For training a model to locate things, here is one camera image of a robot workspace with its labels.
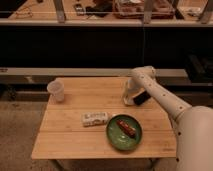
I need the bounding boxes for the red-brown snack bar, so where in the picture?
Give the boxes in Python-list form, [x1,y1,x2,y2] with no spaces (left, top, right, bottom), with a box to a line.
[116,120,136,138]

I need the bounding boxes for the tray with items on shelf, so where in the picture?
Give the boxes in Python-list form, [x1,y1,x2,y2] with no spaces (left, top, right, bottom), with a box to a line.
[113,0,175,19]

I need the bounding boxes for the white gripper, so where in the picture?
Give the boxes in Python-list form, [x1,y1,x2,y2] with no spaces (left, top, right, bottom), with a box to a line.
[124,78,141,98]

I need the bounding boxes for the green plate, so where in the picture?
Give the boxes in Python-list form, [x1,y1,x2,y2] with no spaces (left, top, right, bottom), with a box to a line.
[106,114,143,151]

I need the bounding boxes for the white snack package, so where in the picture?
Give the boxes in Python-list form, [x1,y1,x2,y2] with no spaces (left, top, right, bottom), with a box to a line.
[82,112,109,127]

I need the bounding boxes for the black rectangular block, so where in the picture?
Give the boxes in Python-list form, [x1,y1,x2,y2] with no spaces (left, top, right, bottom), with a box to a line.
[133,91,150,105]

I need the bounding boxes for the dark device on shelf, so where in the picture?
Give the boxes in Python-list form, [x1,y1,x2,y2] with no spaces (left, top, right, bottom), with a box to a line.
[73,3,85,16]

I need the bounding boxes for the wooden table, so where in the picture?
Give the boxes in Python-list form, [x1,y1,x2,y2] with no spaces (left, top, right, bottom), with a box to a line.
[32,77,176,159]

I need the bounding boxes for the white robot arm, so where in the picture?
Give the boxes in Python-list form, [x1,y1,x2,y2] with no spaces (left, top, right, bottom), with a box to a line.
[123,66,213,171]

